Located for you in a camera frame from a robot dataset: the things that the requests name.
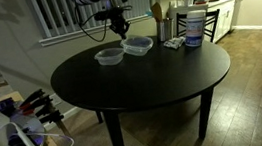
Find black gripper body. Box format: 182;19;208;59
108;14;133;34

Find clear plastic food container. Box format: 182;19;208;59
93;46;127;68
119;34;156;59

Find blue container lid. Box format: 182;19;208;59
124;36;154;56

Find wooden spatula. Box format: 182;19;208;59
150;1;165;24

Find white window sill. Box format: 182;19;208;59
37;13;154;49

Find patterned napkin packet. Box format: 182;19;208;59
162;35;188;52

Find round black wooden table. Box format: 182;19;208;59
45;25;242;146

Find white window blinds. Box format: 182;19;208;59
28;0;155;41

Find white disinfectant wipes canister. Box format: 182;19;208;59
181;8;211;49

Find white kitchen counter cabinet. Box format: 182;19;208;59
166;0;250;49

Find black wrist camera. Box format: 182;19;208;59
93;4;134;22

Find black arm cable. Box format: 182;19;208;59
72;0;112;45

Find white cable loop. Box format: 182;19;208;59
15;115;76;146

